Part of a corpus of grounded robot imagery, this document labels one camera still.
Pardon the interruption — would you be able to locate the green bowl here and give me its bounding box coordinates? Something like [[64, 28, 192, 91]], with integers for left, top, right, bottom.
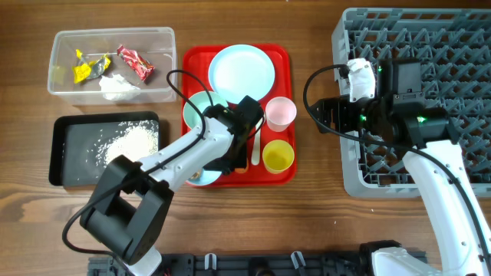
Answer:
[[183, 90, 229, 129]]

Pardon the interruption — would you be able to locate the orange carrot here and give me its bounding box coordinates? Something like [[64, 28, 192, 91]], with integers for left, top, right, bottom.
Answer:
[[234, 159, 249, 174]]

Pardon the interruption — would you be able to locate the blue bowl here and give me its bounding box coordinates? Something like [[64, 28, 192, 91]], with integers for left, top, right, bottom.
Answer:
[[186, 169, 222, 186]]

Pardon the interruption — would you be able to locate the white rice pile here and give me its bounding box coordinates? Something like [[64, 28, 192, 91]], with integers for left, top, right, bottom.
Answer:
[[84, 120, 160, 179]]

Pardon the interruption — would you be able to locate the red snack wrapper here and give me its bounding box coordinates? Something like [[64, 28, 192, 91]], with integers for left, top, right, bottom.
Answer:
[[116, 45, 155, 82]]

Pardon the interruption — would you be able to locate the white tissue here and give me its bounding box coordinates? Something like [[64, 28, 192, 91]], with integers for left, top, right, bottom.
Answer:
[[99, 74, 140, 101]]

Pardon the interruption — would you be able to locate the yellow silver wrapper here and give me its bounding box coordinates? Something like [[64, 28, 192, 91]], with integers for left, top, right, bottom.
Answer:
[[72, 49, 111, 84]]

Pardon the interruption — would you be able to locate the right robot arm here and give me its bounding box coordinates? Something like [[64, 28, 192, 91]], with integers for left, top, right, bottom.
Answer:
[[304, 58, 490, 275]]

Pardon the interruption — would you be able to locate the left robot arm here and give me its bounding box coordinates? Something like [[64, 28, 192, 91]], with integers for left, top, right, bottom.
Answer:
[[77, 101, 264, 275]]

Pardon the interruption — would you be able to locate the grey dishwasher rack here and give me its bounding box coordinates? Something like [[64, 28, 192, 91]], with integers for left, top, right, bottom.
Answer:
[[331, 8, 490, 198]]

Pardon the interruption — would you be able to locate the clear plastic waste bin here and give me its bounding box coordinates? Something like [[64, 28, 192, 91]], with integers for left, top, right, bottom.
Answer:
[[47, 27, 177, 106]]

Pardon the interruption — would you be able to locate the black waste tray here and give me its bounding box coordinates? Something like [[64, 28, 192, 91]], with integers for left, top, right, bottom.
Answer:
[[48, 111, 160, 187]]

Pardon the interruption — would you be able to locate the pink cup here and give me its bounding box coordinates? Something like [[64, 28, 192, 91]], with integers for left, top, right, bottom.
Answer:
[[265, 97, 297, 132]]

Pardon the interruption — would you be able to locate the white plastic spoon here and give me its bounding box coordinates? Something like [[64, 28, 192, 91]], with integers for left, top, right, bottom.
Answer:
[[251, 117, 265, 166]]

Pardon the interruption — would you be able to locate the light blue plate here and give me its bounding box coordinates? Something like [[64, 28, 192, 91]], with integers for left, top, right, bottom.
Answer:
[[208, 44, 275, 104]]

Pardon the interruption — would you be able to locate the yellow cup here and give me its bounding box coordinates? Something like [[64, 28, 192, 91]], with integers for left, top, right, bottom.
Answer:
[[262, 140, 295, 174]]

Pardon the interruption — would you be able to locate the red serving tray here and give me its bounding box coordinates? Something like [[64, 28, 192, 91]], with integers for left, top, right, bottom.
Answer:
[[183, 44, 297, 189]]

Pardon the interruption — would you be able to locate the right black cable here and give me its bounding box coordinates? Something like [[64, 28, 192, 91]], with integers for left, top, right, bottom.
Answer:
[[302, 64, 491, 269]]

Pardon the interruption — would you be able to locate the black cable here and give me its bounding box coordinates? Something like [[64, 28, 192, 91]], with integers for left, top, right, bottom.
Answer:
[[61, 69, 265, 265], [302, 64, 491, 269]]

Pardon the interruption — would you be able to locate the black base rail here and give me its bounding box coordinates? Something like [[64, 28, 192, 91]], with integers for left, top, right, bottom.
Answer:
[[87, 251, 427, 276]]

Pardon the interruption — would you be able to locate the left black cable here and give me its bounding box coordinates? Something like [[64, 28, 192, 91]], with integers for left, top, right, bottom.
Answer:
[[61, 69, 265, 265]]

